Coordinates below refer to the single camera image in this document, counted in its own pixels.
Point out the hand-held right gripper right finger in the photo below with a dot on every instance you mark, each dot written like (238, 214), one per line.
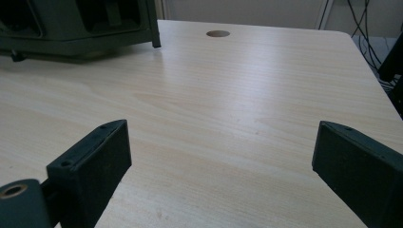
(358, 164)

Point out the dark green machine housing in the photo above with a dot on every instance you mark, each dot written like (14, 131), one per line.
(69, 28)

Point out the white metal post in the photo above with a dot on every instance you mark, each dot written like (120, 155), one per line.
(326, 12)

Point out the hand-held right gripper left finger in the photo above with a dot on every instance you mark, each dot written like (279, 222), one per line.
(92, 167)

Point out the black furniture piece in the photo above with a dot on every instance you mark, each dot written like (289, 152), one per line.
(393, 63)

